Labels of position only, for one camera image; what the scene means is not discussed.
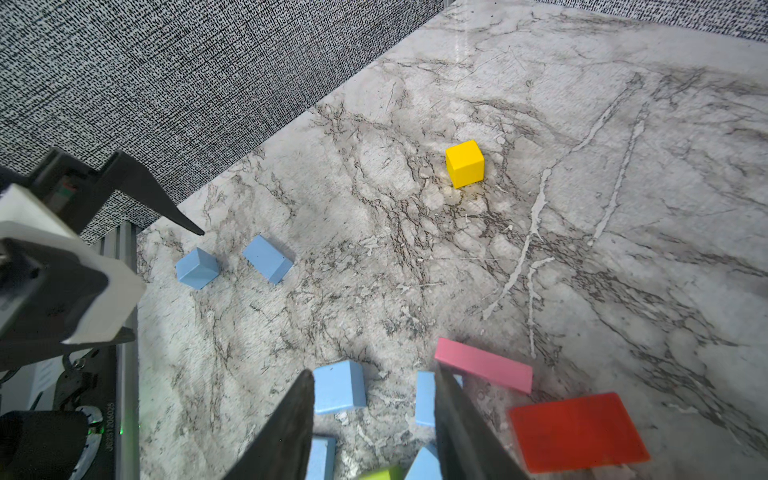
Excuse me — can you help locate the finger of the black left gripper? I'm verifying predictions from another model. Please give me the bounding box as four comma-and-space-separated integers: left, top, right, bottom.
98, 150, 205, 236

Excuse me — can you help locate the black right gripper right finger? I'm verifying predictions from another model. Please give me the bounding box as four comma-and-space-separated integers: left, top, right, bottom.
434, 367, 528, 479

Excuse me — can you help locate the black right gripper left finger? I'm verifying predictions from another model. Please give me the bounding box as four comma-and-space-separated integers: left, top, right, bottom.
224, 369, 315, 480

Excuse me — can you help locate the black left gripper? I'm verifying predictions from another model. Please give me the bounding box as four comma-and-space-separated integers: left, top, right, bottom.
0, 149, 136, 370

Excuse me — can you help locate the light blue long block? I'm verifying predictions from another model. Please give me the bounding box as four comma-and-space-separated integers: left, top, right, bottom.
243, 235, 293, 284
305, 436, 336, 480

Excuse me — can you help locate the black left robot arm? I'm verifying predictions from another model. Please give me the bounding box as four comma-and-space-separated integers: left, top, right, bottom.
1, 148, 199, 479

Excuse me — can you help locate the light blue cube block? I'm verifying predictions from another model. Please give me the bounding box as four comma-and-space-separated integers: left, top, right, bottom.
313, 360, 367, 415
175, 248, 220, 290
415, 371, 436, 428
405, 443, 443, 480

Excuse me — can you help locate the lime green cube block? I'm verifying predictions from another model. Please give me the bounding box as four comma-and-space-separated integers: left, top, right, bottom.
359, 465, 405, 480

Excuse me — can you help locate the pink block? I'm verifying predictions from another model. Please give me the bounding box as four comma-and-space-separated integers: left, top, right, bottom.
434, 338, 533, 395

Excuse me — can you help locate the red block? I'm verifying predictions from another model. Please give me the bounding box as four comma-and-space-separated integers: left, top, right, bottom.
507, 393, 650, 474

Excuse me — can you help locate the yellow cube block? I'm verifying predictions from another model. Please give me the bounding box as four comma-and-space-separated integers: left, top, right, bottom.
446, 140, 485, 189

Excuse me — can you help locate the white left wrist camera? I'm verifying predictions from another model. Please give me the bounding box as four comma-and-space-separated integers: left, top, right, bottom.
1, 184, 146, 345

